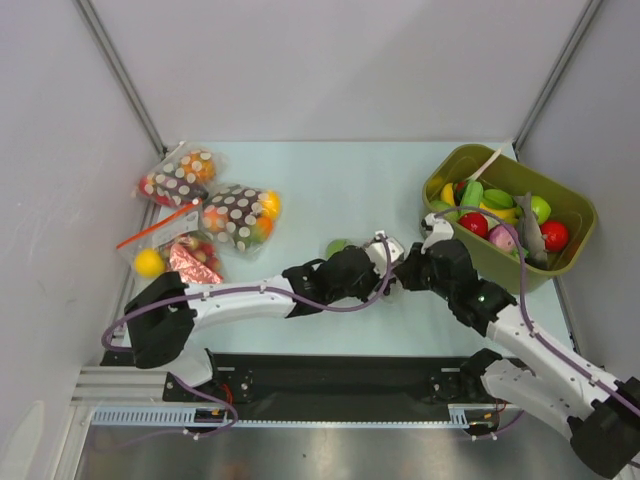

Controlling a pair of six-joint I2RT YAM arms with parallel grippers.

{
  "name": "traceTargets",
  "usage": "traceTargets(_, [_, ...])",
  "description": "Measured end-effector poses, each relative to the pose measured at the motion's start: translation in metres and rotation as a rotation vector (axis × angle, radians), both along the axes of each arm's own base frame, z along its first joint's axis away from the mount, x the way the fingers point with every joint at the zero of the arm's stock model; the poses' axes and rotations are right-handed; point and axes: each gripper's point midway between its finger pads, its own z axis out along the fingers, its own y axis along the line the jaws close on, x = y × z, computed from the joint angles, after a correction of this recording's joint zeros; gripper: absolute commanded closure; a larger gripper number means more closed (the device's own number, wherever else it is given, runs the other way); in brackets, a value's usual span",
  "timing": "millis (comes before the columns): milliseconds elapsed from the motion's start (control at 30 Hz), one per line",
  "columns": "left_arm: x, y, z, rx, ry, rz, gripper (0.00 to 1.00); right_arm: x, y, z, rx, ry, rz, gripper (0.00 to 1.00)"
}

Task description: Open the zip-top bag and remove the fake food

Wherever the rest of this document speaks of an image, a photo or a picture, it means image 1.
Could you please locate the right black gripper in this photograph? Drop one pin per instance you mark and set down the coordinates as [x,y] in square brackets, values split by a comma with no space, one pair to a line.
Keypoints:
[413,265]

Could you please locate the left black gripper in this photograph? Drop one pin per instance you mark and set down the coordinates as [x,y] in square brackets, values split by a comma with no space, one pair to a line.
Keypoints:
[374,280]

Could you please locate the green fake apple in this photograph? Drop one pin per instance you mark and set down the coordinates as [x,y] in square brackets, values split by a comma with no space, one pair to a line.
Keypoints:
[335,246]

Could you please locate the clear zip top bag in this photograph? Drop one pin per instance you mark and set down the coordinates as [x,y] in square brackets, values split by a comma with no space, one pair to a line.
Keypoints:
[391,294]

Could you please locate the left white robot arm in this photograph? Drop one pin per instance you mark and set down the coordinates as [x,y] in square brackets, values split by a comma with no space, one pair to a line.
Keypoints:
[164,320]

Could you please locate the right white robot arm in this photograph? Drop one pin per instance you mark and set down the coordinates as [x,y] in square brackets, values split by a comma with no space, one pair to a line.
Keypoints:
[597,412]

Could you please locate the grey fake fish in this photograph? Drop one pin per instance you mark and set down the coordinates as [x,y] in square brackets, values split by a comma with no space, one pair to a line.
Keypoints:
[530,235]

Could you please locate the polka dot bag near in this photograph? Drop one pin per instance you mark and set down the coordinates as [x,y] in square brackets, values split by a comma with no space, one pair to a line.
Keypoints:
[240,216]

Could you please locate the polka dot bag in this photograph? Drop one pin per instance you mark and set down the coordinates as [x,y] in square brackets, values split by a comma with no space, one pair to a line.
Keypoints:
[240,216]
[187,173]

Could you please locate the orange zip clear bag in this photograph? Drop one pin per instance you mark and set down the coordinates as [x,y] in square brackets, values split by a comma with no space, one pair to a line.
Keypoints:
[184,245]

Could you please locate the polka dot bag far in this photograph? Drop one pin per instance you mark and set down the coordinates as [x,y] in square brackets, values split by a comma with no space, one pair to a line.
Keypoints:
[187,173]

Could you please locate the yellow lemon in bag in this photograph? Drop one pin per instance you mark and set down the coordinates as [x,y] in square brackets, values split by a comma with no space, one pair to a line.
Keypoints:
[148,263]

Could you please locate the red tomato in bin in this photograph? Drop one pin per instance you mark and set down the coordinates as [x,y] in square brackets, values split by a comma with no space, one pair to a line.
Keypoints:
[476,223]

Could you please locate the pink onion in bin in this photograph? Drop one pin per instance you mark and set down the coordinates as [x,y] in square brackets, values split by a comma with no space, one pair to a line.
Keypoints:
[500,237]

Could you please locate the yellow banana in bin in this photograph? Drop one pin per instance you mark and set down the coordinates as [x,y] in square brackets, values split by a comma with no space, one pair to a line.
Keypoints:
[447,194]

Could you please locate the olive green plastic bin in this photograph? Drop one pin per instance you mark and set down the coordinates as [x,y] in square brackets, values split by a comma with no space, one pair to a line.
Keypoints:
[572,209]

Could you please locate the green starfruit in bin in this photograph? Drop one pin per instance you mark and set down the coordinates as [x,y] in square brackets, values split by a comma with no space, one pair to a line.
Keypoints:
[497,199]

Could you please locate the green apple in bin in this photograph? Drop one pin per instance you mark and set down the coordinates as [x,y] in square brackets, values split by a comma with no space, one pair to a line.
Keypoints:
[541,208]

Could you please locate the red apple in bin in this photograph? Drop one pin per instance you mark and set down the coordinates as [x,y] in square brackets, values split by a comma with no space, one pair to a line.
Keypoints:
[555,235]

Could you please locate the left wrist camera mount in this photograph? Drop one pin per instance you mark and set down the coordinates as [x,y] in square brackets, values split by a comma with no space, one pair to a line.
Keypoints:
[384,250]

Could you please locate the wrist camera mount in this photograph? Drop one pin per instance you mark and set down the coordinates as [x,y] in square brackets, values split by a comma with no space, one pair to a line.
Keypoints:
[384,250]
[435,229]

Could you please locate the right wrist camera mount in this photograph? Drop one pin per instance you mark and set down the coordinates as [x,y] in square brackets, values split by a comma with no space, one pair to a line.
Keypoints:
[435,229]

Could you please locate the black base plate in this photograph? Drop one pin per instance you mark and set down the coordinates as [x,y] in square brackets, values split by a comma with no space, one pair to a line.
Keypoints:
[261,381]

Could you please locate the white cable duct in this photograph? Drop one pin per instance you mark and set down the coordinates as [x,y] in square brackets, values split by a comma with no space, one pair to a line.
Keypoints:
[425,416]

